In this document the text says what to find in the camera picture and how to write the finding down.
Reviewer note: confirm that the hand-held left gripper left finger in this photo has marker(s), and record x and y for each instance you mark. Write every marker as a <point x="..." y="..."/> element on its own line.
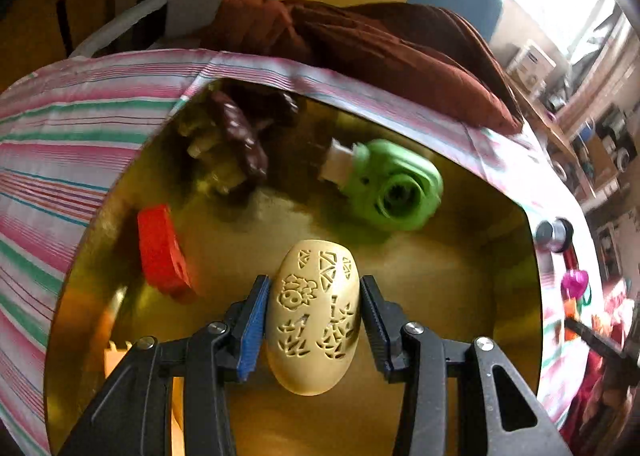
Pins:
<point x="252" y="336"/>

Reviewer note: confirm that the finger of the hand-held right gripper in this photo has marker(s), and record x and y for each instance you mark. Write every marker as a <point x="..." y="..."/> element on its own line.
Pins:
<point x="595" y="336"/>

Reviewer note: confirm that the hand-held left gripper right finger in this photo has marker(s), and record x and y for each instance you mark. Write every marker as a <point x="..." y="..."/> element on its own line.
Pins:
<point x="377" y="336"/>

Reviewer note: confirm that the cream carved egg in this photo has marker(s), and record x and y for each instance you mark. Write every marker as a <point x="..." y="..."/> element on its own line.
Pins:
<point x="312" y="316"/>

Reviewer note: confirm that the gold metal tin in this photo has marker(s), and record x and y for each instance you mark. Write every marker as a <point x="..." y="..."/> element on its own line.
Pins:
<point x="450" y="296"/>

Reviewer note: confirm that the red toy block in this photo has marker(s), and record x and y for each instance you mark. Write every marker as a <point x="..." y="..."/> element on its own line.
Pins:
<point x="160" y="246"/>

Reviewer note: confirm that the green toy camera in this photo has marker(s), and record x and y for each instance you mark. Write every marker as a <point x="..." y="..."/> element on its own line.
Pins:
<point x="395" y="186"/>

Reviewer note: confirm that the brown toy figurine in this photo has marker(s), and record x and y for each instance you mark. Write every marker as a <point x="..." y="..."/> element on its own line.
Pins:
<point x="245" y="141"/>

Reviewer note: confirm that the pink toy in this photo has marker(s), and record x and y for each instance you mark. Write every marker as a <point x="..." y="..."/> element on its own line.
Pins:
<point x="575" y="283"/>

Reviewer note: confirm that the grey black cylinder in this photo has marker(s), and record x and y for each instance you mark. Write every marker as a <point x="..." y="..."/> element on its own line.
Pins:
<point x="552" y="234"/>

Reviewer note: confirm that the wooden shelf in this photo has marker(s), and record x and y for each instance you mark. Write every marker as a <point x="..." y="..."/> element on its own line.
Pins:
<point x="555" y="136"/>

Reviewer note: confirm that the striped bed sheet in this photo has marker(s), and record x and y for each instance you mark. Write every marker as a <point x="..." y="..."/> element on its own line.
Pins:
<point x="75" y="136"/>

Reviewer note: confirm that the white box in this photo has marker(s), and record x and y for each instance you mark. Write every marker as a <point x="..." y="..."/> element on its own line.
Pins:
<point x="532" y="64"/>

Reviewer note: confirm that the brown quilted blanket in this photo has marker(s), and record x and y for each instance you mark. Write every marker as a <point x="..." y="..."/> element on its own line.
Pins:
<point x="375" y="46"/>

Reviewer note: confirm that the white tube frame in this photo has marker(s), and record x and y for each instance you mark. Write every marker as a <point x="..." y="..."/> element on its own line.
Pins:
<point x="115" y="24"/>

